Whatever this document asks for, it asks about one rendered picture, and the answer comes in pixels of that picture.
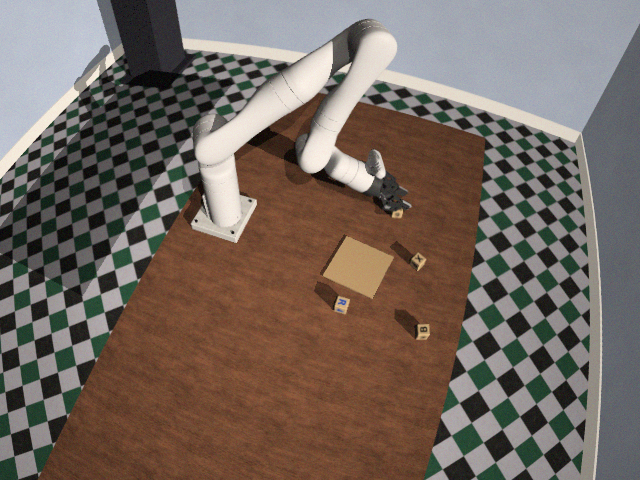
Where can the tan flat mat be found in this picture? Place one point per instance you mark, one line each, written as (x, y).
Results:
(358, 267)

